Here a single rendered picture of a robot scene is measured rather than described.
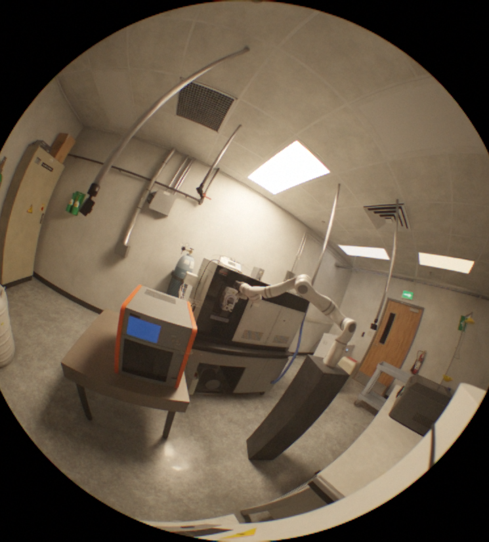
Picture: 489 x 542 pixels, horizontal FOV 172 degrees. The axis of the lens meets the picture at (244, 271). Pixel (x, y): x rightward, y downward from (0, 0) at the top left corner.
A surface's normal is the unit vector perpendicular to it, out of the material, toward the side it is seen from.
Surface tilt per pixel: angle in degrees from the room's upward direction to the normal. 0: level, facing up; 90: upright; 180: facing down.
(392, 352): 90
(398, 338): 90
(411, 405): 90
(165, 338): 90
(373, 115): 180
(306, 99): 180
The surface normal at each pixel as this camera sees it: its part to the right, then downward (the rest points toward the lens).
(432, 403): -0.84, -0.34
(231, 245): 0.40, 0.15
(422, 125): -0.37, 0.93
